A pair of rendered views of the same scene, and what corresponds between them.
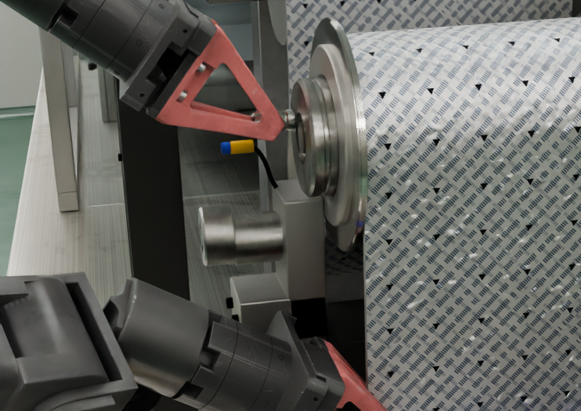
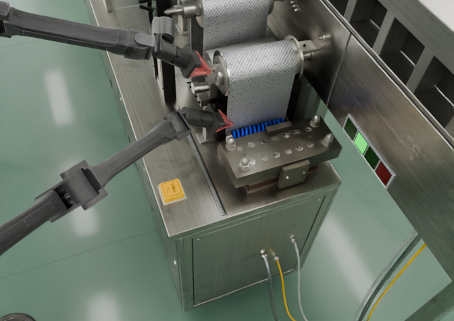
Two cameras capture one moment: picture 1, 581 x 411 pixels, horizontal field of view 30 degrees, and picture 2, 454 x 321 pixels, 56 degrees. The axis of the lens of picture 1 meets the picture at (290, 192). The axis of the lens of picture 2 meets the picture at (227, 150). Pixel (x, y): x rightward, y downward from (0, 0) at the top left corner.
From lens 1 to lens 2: 0.86 m
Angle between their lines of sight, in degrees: 36
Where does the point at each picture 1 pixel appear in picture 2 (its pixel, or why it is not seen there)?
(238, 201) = not seen: hidden behind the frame
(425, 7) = (234, 22)
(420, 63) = (240, 65)
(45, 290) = (175, 117)
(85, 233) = (119, 22)
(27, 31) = not seen: outside the picture
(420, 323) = (236, 107)
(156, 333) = (193, 118)
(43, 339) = (178, 126)
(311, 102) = (219, 72)
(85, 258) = not seen: hidden behind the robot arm
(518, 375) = (253, 111)
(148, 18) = (187, 60)
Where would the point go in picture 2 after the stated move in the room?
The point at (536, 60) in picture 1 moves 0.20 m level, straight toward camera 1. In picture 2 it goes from (261, 62) to (263, 109)
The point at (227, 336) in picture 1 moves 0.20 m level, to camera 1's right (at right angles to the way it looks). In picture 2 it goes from (204, 115) to (263, 109)
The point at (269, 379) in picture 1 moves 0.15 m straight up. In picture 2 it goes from (211, 121) to (212, 88)
